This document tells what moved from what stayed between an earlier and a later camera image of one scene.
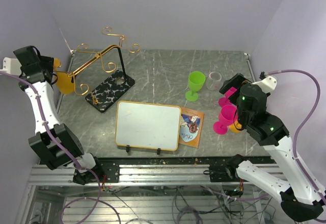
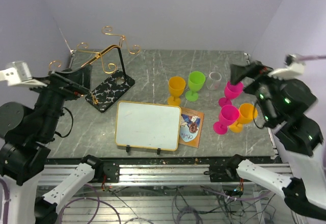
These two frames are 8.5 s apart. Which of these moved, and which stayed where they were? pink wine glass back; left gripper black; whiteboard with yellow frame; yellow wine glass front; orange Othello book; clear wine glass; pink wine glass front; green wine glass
Moved: left gripper black; yellow wine glass front
Stayed: orange Othello book; clear wine glass; pink wine glass front; pink wine glass back; whiteboard with yellow frame; green wine glass
